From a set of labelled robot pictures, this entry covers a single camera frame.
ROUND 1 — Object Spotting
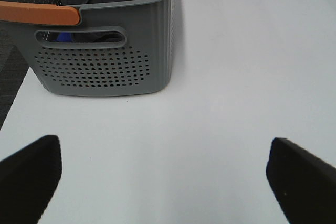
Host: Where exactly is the blue cloth in basket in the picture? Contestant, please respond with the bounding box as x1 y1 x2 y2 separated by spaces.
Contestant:
54 32 73 43

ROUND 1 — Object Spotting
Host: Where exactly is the orange basket handle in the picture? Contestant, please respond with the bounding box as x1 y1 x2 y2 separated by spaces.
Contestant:
1 1 80 25

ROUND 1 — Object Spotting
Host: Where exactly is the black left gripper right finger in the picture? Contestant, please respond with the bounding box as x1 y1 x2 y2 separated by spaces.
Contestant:
266 138 335 223

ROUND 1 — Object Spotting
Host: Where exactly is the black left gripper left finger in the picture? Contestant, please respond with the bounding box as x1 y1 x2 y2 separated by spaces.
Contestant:
1 135 62 223

